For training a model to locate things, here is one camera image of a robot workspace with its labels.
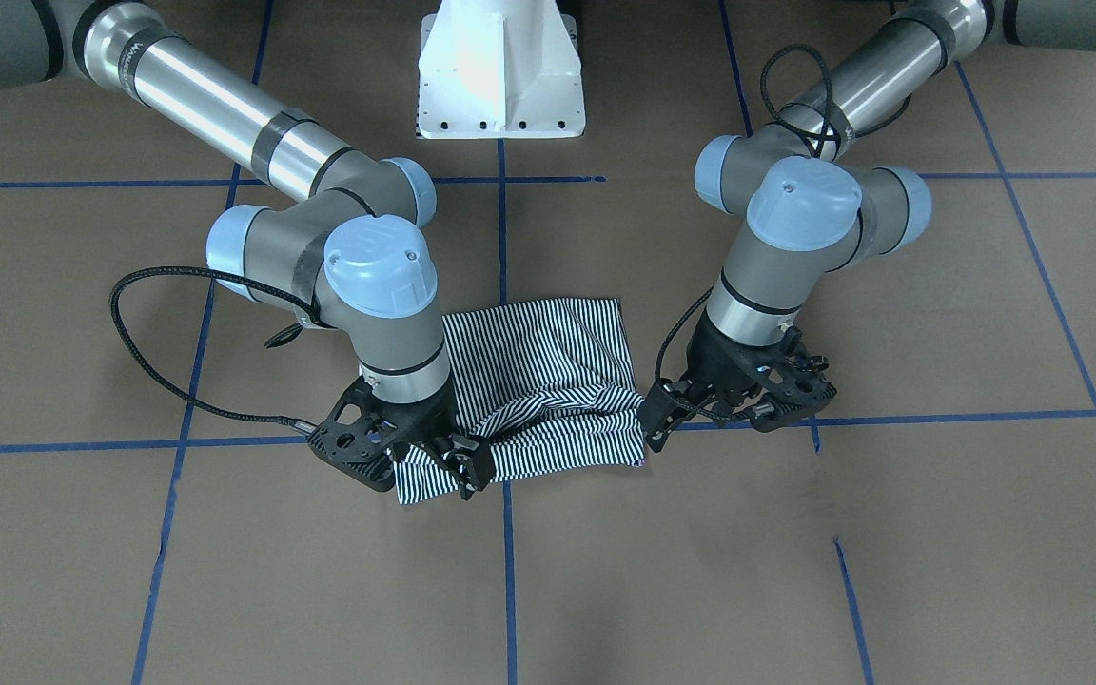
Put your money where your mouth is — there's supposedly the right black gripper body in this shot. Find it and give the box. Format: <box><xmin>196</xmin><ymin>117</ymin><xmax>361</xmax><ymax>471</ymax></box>
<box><xmin>307</xmin><ymin>377</ymin><xmax>496</xmax><ymax>501</ymax></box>

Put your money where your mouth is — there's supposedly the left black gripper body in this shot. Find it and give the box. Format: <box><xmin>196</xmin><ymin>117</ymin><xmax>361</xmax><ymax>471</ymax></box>
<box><xmin>639</xmin><ymin>317</ymin><xmax>838</xmax><ymax>452</ymax></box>

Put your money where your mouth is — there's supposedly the blue white striped polo shirt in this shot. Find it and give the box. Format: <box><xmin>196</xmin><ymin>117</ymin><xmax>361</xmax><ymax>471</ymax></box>
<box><xmin>444</xmin><ymin>298</ymin><xmax>643</xmax><ymax>481</ymax></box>

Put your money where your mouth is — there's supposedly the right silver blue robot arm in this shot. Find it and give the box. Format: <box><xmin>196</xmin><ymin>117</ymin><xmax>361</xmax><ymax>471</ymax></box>
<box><xmin>0</xmin><ymin>1</ymin><xmax>412</xmax><ymax>447</ymax></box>

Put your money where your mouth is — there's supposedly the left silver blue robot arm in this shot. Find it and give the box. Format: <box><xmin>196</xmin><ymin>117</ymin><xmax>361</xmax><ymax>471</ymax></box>
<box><xmin>636</xmin><ymin>1</ymin><xmax>1096</xmax><ymax>450</ymax></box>

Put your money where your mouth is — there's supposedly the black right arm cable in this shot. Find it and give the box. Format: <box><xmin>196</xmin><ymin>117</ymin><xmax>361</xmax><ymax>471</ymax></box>
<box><xmin>109</xmin><ymin>266</ymin><xmax>330</xmax><ymax>439</ymax></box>

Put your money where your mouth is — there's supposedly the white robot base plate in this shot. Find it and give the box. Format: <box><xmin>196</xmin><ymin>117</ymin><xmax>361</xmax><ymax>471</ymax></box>
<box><xmin>415</xmin><ymin>1</ymin><xmax>587</xmax><ymax>140</ymax></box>

